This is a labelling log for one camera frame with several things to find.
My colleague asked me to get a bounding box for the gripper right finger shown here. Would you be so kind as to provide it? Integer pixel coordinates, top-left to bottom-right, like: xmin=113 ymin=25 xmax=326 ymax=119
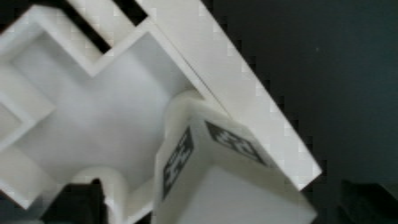
xmin=339 ymin=180 xmax=398 ymax=224

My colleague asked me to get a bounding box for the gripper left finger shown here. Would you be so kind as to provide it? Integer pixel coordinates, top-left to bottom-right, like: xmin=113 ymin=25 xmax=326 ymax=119
xmin=42 ymin=179 xmax=108 ymax=224

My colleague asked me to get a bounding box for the white chair leg with tag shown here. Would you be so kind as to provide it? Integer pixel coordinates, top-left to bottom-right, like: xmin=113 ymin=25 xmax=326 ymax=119
xmin=152 ymin=91 xmax=316 ymax=224

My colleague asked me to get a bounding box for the white chair seat part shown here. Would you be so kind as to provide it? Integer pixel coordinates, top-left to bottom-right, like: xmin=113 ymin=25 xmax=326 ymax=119
xmin=0 ymin=5 xmax=200 ymax=224

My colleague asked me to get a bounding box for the white U-shaped fence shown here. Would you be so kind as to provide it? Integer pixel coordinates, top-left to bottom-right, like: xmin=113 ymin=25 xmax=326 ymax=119
xmin=65 ymin=0 xmax=321 ymax=188

